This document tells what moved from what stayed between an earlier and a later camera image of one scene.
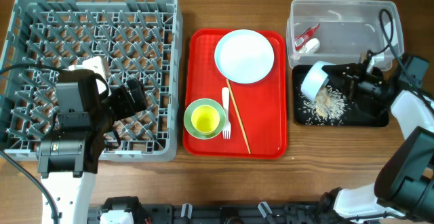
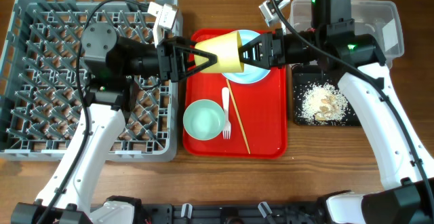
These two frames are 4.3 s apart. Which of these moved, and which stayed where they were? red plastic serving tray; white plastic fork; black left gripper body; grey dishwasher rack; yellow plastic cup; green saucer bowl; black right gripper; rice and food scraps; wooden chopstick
Moved: rice and food scraps; black right gripper; black left gripper body; yellow plastic cup
Stayed: red plastic serving tray; grey dishwasher rack; white plastic fork; wooden chopstick; green saucer bowl
